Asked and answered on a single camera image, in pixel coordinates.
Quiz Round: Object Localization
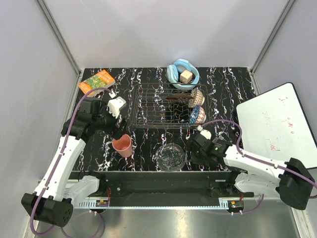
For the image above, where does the grey wire dish rack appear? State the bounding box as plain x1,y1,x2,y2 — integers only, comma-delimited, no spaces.
130,83,198,129

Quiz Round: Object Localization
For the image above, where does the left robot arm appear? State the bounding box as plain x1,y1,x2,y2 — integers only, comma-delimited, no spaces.
21,97,127,227

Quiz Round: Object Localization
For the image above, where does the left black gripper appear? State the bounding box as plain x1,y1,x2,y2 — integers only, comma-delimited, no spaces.
93,101,128,139

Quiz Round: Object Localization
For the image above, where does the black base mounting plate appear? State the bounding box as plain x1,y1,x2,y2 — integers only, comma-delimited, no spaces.
90,171,254,209

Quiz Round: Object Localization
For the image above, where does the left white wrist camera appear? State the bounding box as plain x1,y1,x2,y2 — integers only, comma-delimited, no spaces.
107,97,126,119

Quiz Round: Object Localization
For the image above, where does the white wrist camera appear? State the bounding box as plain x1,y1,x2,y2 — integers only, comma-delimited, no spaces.
197,125,211,140
107,97,126,119

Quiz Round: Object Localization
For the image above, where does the orange paperback book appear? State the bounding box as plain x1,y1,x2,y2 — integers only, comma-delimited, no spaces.
78,70,116,94

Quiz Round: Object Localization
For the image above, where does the red floral plate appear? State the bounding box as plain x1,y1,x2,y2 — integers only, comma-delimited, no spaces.
165,94,194,101

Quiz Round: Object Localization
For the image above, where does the beige wooden cube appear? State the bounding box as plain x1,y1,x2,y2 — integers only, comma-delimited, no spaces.
180,70,193,84

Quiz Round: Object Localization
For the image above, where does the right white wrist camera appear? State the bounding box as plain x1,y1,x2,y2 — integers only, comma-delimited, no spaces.
197,125,211,140

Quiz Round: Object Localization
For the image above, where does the orange patterned white bowl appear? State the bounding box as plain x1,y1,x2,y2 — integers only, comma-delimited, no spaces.
196,106,206,123

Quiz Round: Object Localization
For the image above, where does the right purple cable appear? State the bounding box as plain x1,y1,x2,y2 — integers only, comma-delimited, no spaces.
198,119,317,215

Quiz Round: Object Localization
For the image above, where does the blue triangle patterned bowl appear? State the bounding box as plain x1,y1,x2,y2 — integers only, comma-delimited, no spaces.
189,106,200,124

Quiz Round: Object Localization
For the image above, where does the brown patterned bowl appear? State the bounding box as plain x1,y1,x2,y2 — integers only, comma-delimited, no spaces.
188,88,205,108

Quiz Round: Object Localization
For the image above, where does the white whiteboard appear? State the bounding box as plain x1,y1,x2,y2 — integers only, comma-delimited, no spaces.
236,82,317,169

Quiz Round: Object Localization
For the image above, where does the pink plastic cup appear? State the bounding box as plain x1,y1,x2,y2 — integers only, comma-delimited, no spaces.
112,134,132,158

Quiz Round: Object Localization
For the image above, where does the clear glass plate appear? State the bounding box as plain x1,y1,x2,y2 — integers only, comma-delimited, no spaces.
155,143,185,172

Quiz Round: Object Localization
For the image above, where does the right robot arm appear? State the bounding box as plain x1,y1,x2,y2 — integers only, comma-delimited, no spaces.
187,130,315,210

